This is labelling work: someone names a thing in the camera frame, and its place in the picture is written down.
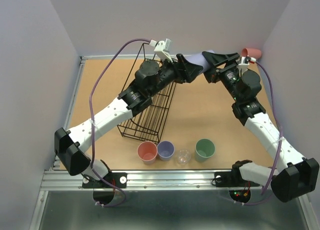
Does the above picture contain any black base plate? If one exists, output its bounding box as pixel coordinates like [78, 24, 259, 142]
[82, 171, 128, 189]
[211, 171, 259, 188]

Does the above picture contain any green cup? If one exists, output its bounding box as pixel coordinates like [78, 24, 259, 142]
[194, 138, 216, 163]

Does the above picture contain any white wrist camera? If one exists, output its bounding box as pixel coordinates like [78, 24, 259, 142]
[149, 38, 173, 63]
[237, 56, 257, 72]

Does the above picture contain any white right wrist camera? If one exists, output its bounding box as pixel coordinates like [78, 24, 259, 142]
[237, 56, 257, 72]

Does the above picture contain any clear glass cup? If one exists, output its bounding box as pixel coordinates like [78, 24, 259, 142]
[177, 149, 191, 165]

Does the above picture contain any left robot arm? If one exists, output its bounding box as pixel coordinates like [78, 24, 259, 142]
[54, 54, 204, 180]

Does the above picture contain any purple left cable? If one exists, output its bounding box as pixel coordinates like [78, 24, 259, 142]
[88, 37, 153, 208]

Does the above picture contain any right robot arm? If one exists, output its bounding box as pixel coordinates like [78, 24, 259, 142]
[202, 51, 320, 203]

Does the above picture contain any pink cup front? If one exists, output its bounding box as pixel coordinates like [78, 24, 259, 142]
[137, 141, 158, 165]

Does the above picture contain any pink cup back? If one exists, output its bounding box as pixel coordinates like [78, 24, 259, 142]
[241, 47, 262, 59]

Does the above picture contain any aluminium mounting rail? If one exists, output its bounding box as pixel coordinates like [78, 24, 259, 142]
[39, 167, 307, 192]

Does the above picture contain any small purple cup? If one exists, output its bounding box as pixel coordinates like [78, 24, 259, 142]
[157, 141, 175, 161]

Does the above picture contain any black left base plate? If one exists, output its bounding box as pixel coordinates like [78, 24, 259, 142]
[82, 171, 128, 189]

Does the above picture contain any pink cup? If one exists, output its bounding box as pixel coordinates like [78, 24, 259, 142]
[137, 141, 158, 165]
[241, 47, 262, 59]

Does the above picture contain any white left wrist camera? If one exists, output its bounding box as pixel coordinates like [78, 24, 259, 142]
[149, 38, 173, 63]

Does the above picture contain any black wire dish rack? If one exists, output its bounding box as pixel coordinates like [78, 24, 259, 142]
[117, 43, 177, 144]

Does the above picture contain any large purple cup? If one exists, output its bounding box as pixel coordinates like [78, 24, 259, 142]
[186, 52, 210, 74]

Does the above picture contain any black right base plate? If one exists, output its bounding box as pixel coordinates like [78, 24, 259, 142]
[211, 171, 259, 188]

